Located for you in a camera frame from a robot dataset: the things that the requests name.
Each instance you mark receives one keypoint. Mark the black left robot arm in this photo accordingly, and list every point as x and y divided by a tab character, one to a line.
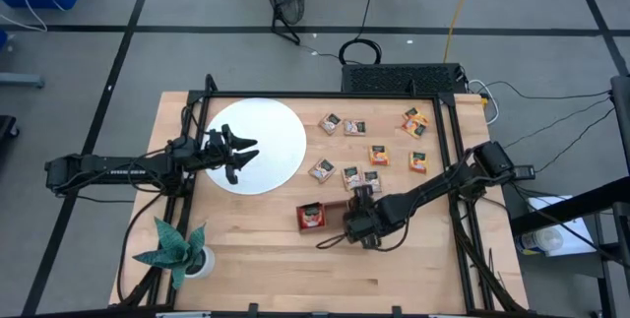
108	172

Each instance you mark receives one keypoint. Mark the white round plate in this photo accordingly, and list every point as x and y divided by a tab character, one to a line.
275	131

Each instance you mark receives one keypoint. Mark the black metal table frame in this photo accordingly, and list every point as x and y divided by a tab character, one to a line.
320	95

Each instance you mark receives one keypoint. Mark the orange mango tea bag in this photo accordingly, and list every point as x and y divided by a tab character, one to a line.
413	129
417	113
379	155
418	162

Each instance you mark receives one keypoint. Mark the white sheet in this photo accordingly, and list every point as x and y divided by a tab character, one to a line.
578	244

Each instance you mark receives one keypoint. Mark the green plant in white pot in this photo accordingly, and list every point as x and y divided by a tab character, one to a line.
172	251

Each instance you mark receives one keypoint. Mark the black metal stand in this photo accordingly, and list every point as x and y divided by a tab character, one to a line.
566	207

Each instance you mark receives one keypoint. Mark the red tea bag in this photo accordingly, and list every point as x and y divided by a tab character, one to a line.
311	217

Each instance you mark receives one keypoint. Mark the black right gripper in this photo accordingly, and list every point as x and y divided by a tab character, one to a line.
366	222

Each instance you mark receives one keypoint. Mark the beige vanilla cinnamon tea bag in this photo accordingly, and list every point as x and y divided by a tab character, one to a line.
372	180
352	177
354	127
331	123
322	170

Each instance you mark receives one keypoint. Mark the black computer case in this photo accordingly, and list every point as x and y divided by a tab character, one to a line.
398	79

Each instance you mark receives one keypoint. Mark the wooden tea box organizer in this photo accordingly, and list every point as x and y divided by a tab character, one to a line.
337	214

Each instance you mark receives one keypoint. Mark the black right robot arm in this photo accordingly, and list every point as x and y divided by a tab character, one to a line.
443	182

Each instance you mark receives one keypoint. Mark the white plastic bottle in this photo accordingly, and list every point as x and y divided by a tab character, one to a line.
546	240

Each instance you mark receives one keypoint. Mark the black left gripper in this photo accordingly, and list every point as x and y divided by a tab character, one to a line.
202	153

